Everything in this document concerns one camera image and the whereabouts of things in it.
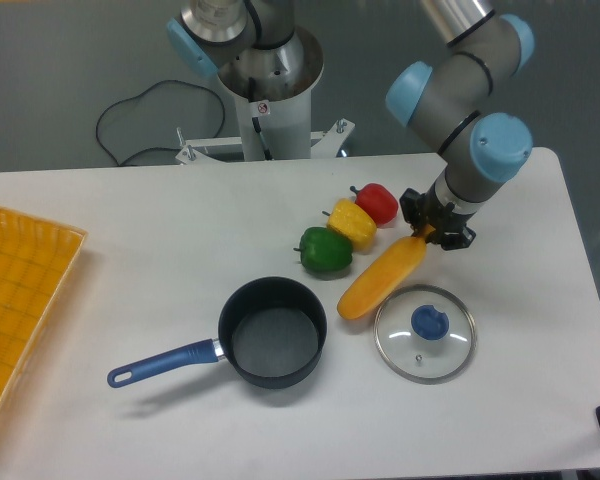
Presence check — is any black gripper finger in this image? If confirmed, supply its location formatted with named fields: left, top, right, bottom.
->
left=424, top=224, right=476, bottom=251
left=399, top=188, right=426, bottom=235

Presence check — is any dark saucepan blue handle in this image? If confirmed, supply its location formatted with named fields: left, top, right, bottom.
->
left=107, top=276, right=327, bottom=389

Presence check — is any long orange bread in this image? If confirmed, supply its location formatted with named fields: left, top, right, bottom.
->
left=337, top=225, right=434, bottom=320

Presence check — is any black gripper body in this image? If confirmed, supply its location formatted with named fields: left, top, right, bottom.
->
left=422, top=192, right=475, bottom=234

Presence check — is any yellow woven basket tray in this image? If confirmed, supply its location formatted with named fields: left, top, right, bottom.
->
left=0, top=206, right=87, bottom=412

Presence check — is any red bell pepper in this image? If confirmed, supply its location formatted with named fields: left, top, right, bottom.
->
left=349, top=183, right=399, bottom=226

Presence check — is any glass lid blue knob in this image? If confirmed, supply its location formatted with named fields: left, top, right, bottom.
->
left=373, top=284, right=477, bottom=385

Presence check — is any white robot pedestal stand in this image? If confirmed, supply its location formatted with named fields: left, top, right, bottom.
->
left=176, top=26, right=355, bottom=164

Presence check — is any yellow bell pepper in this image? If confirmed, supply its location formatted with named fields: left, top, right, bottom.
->
left=323, top=199, right=377, bottom=251

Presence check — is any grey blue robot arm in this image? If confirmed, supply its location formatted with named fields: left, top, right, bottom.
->
left=167, top=1, right=535, bottom=250

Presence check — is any green bell pepper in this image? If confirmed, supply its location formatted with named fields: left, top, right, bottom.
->
left=294, top=227, right=353, bottom=276

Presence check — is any black cable on floor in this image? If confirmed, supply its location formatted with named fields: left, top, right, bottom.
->
left=95, top=79, right=227, bottom=168

